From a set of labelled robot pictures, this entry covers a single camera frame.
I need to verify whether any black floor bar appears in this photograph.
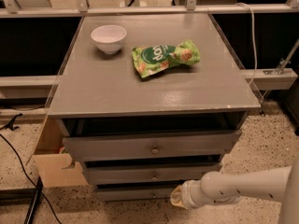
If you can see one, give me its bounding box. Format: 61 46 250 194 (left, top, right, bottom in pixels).
24 178 43 224

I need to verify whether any white ceramic bowl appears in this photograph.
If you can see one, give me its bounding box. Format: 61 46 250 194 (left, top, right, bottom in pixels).
91 25 127 54

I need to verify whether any white hanging cable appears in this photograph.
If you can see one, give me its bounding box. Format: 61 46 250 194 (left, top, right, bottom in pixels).
235 2 259 87

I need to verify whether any lower metal frame rail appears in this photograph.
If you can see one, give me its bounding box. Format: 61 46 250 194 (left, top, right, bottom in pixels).
0 68 297 91

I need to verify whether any grey bottom drawer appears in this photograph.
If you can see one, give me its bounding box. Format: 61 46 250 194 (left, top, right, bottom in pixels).
95 181 182 202

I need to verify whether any grey drawer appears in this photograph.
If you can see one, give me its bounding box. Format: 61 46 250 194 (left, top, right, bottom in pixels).
82 162 221 185
63 130 241 161
95 181 182 202

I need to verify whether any grey top drawer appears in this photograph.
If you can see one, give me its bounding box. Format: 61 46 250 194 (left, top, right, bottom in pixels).
63 130 241 161

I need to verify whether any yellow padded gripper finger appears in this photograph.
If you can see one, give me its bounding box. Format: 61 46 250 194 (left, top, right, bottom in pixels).
170 185 185 208

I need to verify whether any grey wooden drawer cabinet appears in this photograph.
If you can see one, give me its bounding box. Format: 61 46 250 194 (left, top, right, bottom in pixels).
47 12 262 173

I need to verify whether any metal frame rail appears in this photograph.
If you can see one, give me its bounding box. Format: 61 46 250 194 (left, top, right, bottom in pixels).
0 68 297 91
0 3 299 18

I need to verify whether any white and yellow gripper body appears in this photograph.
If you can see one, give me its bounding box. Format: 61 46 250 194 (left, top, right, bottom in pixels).
180 180 205 209

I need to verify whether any green snack bag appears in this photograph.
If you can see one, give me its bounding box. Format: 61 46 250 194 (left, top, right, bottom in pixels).
132 39 200 78

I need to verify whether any black floor cable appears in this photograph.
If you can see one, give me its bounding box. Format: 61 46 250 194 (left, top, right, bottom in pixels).
0 133 64 224

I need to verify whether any upper metal frame rail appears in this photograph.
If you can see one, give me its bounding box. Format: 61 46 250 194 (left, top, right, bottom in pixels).
0 3 299 18

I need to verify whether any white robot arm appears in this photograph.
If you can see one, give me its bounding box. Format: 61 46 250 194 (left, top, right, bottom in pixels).
170 159 299 224

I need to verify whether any cardboard box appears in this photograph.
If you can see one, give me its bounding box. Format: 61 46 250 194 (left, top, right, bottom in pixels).
32 118 87 188

